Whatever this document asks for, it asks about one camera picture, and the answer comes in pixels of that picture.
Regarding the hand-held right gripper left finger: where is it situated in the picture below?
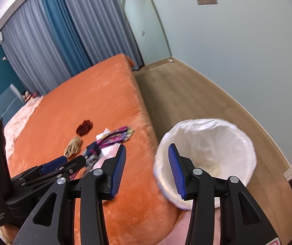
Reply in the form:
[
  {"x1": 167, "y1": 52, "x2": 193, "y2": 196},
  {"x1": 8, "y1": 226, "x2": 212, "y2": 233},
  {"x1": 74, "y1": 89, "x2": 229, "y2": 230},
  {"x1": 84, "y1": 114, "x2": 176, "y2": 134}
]
[{"x1": 13, "y1": 144, "x2": 127, "y2": 245}]

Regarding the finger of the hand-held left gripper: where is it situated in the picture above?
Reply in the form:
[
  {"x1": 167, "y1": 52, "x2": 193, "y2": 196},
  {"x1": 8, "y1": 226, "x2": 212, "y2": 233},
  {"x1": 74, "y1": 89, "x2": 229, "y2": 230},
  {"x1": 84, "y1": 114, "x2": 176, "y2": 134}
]
[
  {"x1": 21, "y1": 156, "x2": 69, "y2": 182},
  {"x1": 25, "y1": 155, "x2": 87, "y2": 187}
]

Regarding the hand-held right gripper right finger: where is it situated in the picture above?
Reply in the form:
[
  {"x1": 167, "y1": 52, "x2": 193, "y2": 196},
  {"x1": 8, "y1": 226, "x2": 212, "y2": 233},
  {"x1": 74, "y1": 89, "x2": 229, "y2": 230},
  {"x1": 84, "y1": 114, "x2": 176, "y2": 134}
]
[{"x1": 168, "y1": 143, "x2": 282, "y2": 245}]

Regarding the dark patterned snack wrapper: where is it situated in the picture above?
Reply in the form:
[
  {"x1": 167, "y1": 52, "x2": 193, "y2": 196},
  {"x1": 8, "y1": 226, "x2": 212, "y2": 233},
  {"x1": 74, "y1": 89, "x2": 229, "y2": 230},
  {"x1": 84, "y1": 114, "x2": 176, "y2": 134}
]
[{"x1": 83, "y1": 143, "x2": 103, "y2": 177}]

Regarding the white bag-lined waste bin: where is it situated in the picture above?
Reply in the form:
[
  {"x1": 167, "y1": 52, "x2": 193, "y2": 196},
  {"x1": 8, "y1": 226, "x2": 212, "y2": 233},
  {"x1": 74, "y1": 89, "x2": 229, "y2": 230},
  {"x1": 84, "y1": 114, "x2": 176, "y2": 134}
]
[{"x1": 153, "y1": 118, "x2": 257, "y2": 210}]

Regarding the beige crumpled paper ball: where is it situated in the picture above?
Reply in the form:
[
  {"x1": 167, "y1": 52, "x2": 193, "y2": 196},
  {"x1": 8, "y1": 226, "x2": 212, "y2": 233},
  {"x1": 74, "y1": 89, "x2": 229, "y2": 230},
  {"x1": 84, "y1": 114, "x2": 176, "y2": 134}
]
[{"x1": 64, "y1": 136, "x2": 83, "y2": 158}]

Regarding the white paper tissue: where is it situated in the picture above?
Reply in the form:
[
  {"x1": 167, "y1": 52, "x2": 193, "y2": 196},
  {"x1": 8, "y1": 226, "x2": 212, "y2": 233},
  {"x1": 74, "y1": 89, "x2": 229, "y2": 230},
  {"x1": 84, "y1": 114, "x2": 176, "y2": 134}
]
[{"x1": 95, "y1": 128, "x2": 122, "y2": 160}]

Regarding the dark red crumpled scrunchie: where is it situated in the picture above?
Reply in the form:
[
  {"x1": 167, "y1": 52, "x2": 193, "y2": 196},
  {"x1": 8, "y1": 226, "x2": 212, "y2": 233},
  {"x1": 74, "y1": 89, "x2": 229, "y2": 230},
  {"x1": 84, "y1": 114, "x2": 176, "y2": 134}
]
[{"x1": 75, "y1": 119, "x2": 93, "y2": 136}]

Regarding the colourful striped snack wrapper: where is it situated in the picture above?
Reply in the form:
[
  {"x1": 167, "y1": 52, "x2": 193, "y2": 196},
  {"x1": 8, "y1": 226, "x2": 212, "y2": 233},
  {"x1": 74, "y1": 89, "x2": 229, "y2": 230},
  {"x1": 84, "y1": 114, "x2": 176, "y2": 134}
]
[{"x1": 96, "y1": 126, "x2": 135, "y2": 148}]

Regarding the pink plush blanket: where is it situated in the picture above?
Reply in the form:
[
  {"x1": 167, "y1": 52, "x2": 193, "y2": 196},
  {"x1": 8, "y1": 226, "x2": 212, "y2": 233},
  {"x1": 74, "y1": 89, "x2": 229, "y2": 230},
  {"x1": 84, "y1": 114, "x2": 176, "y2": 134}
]
[{"x1": 0, "y1": 96, "x2": 228, "y2": 245}]

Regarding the blue padded headboard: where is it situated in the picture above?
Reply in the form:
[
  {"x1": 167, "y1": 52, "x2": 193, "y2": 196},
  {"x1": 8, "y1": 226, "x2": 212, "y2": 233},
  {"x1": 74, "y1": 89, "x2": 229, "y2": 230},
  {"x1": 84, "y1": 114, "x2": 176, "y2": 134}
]
[{"x1": 0, "y1": 84, "x2": 25, "y2": 129}]

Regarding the orange plush bed blanket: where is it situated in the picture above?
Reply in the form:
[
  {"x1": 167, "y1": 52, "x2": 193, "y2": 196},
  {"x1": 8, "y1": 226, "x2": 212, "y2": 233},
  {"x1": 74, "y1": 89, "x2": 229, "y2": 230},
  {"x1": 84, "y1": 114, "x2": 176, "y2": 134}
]
[{"x1": 4, "y1": 53, "x2": 187, "y2": 245}]

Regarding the patterned pillow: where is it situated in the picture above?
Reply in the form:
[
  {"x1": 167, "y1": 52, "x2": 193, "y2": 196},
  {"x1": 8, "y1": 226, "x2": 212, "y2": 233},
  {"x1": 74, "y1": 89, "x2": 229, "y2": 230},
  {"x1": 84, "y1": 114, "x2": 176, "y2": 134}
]
[{"x1": 21, "y1": 90, "x2": 39, "y2": 102}]

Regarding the grey pleated curtain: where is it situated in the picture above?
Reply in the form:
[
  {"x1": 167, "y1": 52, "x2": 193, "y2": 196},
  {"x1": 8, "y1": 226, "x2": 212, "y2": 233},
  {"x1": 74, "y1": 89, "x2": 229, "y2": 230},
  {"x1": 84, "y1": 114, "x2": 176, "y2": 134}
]
[
  {"x1": 58, "y1": 0, "x2": 144, "y2": 70},
  {"x1": 1, "y1": 0, "x2": 71, "y2": 95}
]

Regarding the blue pleated curtain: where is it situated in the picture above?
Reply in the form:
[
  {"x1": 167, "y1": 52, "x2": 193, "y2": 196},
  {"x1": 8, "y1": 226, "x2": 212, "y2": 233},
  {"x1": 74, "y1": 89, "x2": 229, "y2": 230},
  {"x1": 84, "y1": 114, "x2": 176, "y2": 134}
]
[{"x1": 38, "y1": 0, "x2": 91, "y2": 70}]

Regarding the tall leaning wall mirror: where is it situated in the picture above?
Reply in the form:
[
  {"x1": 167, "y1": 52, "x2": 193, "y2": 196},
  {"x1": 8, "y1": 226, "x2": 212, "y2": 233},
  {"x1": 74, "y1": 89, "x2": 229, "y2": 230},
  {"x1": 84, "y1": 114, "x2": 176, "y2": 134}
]
[{"x1": 118, "y1": 0, "x2": 172, "y2": 69}]

